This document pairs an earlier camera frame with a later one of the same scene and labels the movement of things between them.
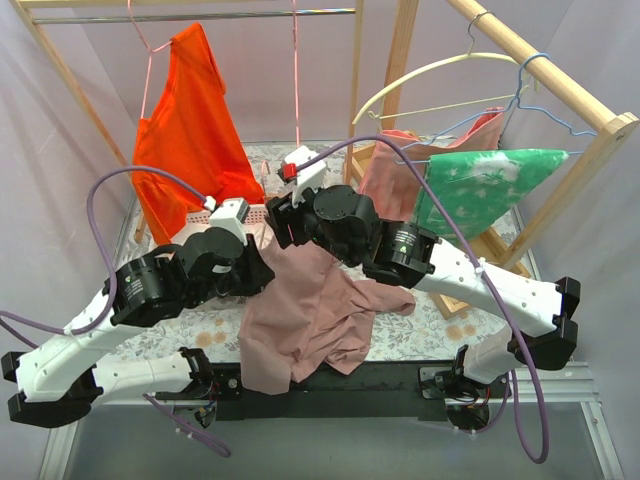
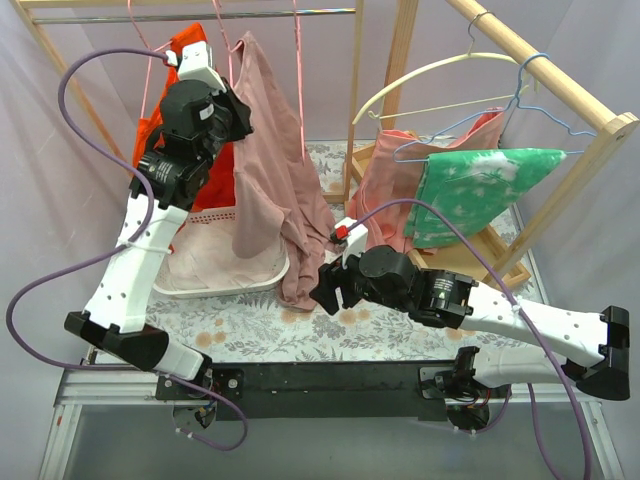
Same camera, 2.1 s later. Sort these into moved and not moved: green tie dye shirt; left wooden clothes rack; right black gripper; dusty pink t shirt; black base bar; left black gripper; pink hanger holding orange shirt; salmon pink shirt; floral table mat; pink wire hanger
Moved: pink wire hanger; dusty pink t shirt; right black gripper; left black gripper
Not moved: salmon pink shirt; left wooden clothes rack; green tie dye shirt; black base bar; pink hanger holding orange shirt; floral table mat
